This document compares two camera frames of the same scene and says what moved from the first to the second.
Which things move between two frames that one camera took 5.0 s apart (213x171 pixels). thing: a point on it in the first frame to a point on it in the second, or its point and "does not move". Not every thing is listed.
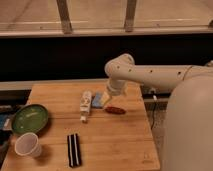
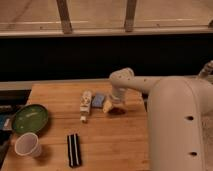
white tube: (85, 105) does not move
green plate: (30, 118) does not move
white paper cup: (27, 144) does not move
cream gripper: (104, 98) to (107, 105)
